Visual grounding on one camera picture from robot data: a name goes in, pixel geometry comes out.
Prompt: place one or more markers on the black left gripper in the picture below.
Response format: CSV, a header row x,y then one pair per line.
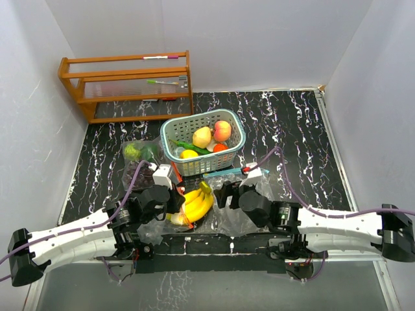
x,y
177,199

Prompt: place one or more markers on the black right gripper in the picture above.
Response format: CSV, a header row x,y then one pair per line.
x,y
231,189

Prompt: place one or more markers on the yellow bananas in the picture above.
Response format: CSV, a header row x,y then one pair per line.
x,y
197,205

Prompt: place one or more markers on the dark red grapes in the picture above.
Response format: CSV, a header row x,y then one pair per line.
x,y
144,177

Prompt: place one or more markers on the clear zip top bag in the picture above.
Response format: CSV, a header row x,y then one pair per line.
x,y
150,154

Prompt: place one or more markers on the clear zip bag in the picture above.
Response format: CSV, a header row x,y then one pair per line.
x,y
150,154
226,221

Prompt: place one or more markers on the green custard apple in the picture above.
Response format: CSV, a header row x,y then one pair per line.
x,y
132,153

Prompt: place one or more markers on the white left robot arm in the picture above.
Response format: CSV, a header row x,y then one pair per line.
x,y
105,233

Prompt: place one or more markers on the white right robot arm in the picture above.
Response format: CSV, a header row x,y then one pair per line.
x,y
305,231

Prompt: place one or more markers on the orange carrot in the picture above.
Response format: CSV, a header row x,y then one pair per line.
x,y
220,147

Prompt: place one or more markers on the teal plastic basket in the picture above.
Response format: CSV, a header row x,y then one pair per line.
x,y
182,128

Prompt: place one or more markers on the green cucumber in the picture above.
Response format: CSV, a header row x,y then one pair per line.
x,y
188,146

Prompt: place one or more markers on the yellow pear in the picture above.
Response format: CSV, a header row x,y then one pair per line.
x,y
202,137

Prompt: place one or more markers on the orange peach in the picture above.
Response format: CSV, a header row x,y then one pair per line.
x,y
222,131

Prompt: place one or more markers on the wooden rack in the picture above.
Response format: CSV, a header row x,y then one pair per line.
x,y
99,80

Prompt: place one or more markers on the green white marker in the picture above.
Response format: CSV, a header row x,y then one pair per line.
x,y
149,81

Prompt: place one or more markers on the pink white marker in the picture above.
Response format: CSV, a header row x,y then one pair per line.
x,y
161,57

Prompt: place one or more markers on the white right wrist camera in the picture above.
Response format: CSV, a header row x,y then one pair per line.
x,y
253,177

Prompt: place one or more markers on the black metal base rail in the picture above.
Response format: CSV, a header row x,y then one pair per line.
x,y
263,252

